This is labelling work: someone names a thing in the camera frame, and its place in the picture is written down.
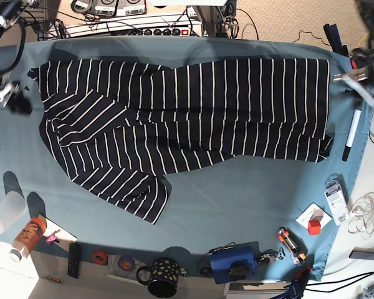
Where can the orange black utility knife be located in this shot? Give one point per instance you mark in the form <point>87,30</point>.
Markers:
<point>297,255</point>

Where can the purple tape roll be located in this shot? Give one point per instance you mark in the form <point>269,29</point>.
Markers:
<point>126,263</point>

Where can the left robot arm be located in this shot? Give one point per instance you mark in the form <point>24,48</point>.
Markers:
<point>366,12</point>

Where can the blue box with knob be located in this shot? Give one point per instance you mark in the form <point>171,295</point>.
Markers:
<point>233,264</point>

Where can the clear plastic package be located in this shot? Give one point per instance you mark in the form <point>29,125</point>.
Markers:
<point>336,202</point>

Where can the black mug yellow pattern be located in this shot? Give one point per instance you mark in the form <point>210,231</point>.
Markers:
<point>161,278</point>

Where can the orange tape roll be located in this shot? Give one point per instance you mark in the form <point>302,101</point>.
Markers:
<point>100,258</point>

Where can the red cube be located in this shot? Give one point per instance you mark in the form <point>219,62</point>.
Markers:
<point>314,227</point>

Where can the translucent plastic cup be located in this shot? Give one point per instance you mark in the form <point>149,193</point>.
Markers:
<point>12,207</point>

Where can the orange labelled bottle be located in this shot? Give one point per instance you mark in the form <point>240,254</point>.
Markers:
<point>26,240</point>

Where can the teal tablecloth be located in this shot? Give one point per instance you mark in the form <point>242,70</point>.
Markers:
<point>243,200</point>

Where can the white paper sheet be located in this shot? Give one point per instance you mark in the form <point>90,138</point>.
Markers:
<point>59,232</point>

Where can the navy white striped t-shirt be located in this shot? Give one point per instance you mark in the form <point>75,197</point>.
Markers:
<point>116,128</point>

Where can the black white marker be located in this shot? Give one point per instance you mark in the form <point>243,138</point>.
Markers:
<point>351,134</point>

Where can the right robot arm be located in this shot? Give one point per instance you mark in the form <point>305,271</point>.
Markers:
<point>10,14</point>

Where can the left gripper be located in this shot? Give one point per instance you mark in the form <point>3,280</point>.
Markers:
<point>355,78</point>

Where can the pink toy figure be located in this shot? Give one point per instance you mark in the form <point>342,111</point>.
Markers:
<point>53,237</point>

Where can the black remote control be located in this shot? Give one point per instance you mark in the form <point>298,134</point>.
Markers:
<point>75,253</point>

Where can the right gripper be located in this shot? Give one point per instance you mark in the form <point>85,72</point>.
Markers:
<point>11,98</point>

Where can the white paper card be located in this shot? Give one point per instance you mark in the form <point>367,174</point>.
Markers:
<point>313,212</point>

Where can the metal keyring clip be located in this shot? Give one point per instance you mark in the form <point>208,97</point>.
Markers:
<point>269,257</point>

